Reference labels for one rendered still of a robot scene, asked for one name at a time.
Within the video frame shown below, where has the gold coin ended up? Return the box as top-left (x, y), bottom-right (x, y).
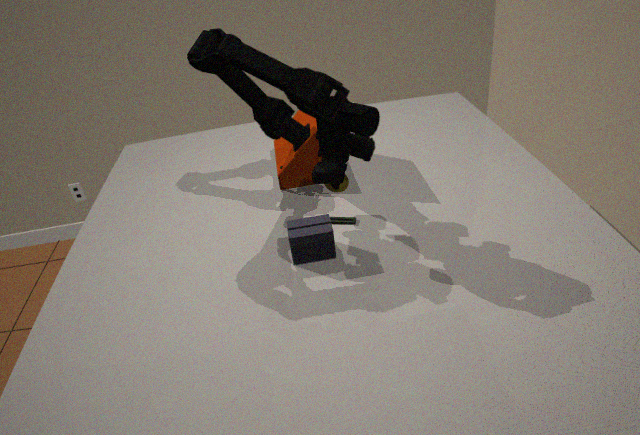
top-left (324, 175), bottom-right (349, 192)

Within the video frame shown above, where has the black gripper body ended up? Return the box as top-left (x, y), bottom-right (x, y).
top-left (312, 127), bottom-right (346, 184)

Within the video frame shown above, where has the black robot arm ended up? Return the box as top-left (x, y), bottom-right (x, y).
top-left (187, 28), bottom-right (379, 161)

